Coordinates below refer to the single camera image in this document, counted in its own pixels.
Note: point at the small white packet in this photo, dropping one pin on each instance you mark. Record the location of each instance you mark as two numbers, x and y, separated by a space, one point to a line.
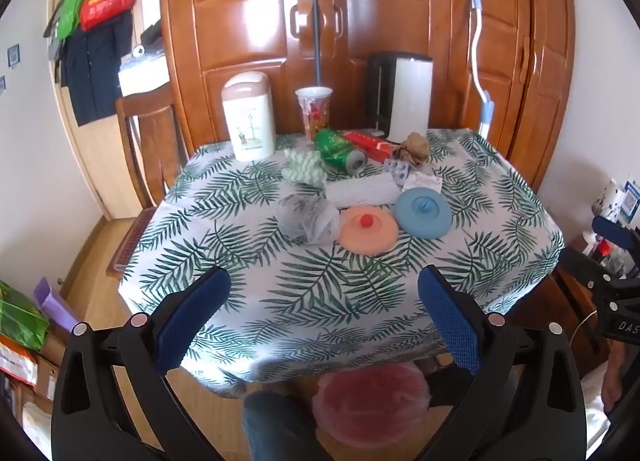
425 182

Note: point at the white gooseneck phone holder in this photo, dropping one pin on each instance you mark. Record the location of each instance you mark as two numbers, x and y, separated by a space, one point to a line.
475 41

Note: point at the beige lidded canister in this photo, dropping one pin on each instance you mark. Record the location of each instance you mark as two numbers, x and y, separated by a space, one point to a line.
247 116

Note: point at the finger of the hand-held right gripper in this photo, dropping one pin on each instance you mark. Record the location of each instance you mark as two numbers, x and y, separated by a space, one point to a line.
592 281
617 240

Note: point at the person's leg in jeans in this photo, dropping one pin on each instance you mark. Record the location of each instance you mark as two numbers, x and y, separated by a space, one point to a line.
280 431

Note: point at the crumpled grey plastic bag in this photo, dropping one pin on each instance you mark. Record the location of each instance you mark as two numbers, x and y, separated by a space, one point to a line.
307 218

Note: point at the black and white kettle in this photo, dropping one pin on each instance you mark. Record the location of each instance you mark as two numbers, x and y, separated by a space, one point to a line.
410 96

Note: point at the green white crumpled cloth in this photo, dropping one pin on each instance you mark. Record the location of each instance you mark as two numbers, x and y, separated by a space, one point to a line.
302 166

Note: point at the silver blister pack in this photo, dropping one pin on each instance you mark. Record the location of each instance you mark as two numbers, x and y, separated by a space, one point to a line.
400 170

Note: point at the purple dustpan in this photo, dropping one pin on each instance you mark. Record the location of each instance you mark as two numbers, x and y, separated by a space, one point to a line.
50 303

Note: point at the green shopping bag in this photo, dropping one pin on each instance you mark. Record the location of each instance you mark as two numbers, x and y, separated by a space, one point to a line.
70 6

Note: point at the white patterned mug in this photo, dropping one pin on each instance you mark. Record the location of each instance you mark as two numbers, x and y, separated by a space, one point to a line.
607 198

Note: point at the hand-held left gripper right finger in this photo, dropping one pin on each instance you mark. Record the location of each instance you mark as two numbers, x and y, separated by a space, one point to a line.
450 326

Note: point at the wooden chair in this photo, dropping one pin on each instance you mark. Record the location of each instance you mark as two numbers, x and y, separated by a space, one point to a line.
150 141

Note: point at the white storage box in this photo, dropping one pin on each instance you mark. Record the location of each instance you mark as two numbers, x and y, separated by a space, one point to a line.
142 76

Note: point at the light wooden door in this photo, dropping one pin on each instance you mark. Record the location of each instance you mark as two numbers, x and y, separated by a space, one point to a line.
100 166

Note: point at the green drink can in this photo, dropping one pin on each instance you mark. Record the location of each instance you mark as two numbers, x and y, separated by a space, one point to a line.
335 146

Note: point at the blue and white box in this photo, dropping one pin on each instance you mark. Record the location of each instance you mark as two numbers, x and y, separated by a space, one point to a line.
631 201

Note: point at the person's right hand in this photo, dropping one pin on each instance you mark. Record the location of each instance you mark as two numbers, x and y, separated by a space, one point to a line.
614 381

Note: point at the leaf print tablecloth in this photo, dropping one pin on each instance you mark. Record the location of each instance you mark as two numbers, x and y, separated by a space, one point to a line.
310 281

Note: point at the dark hanging jacket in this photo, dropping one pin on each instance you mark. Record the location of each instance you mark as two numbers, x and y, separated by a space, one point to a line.
95 71

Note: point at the blue silicone lid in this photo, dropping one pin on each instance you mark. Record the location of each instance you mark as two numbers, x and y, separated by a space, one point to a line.
422 213

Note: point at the wooden wardrobe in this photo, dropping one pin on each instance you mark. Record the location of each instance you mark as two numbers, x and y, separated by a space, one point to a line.
240 16

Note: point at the brown paper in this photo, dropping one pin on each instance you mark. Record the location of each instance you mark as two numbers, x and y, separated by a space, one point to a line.
414 147

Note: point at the pink silicone lid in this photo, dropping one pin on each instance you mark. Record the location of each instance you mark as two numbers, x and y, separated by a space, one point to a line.
365 238

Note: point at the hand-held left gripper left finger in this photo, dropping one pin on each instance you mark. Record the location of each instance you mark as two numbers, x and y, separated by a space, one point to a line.
195 316

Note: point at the red cardboard box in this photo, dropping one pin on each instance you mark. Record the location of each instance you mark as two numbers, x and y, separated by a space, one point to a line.
372 143

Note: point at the printed paper cup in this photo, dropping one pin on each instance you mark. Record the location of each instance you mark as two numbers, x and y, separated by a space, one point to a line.
314 111

